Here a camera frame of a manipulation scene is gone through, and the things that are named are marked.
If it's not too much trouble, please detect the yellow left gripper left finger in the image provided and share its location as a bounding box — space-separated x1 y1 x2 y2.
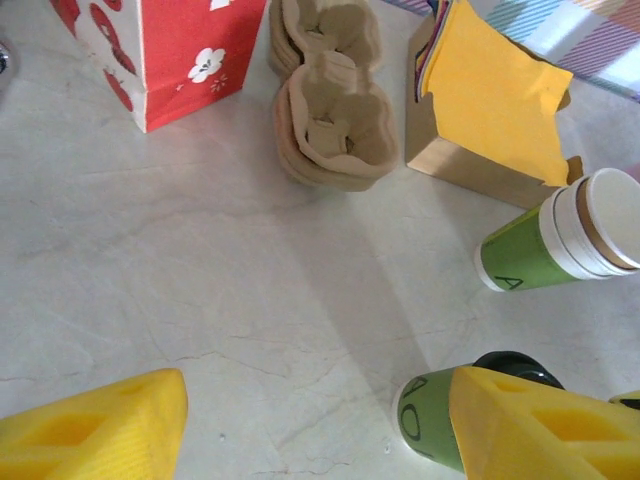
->
0 368 190 480

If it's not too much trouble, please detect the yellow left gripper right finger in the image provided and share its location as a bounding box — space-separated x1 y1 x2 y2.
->
448 365 640 480

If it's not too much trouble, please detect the black plastic cup lid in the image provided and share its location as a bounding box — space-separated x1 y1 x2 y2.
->
472 351 566 392

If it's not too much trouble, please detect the red white paper gift bag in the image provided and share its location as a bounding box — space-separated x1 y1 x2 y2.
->
49 0 267 134

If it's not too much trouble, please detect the brown cardboard napkin box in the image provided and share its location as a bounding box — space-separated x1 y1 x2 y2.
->
405 14 584 210

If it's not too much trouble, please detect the brown pulp cup carrier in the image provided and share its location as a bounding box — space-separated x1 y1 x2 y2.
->
267 0 400 194

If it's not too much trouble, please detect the multicoloured paper napkin stack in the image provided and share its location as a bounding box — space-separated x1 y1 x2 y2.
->
413 0 454 99

